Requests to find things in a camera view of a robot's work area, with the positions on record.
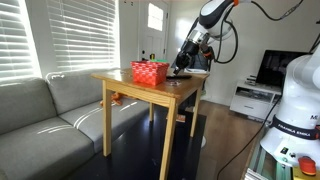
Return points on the orange book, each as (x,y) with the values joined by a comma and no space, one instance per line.
(181,118)

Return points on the black television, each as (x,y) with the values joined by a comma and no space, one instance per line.
(276,66)

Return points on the red yellow emergency stop button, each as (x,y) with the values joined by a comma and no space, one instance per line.
(306,165)

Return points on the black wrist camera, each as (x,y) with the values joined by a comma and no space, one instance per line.
(206,52)

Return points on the light wooden table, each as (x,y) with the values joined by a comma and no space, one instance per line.
(160,90)

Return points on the dark blue puffer jacket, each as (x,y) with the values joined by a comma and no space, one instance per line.
(201,63)

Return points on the green plastic box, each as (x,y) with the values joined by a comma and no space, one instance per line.
(159,60)

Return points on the white paper napkin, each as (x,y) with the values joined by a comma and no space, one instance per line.
(195,70)

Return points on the red white sticker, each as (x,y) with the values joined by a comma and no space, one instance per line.
(174,82)

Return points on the red woven basket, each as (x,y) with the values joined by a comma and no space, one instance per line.
(150,73)

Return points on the white entrance door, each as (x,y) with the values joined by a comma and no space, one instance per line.
(153,43)

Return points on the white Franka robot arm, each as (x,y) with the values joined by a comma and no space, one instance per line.
(296,110)

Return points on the gray set-top box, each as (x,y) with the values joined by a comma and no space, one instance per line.
(251,80)

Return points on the white television stand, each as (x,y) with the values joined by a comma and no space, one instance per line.
(250,106)

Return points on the orange plush toy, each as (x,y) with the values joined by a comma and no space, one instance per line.
(116,97)

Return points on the white window blind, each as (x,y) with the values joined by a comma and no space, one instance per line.
(16,40)
(83,36)

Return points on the metal robot stand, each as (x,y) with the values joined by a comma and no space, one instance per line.
(263,163)

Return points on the dark floor rug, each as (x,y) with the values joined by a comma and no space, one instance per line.
(133,156)

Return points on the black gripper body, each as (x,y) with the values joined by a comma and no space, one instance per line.
(187,55)

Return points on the gray fabric couch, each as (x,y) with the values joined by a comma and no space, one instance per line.
(40,140)

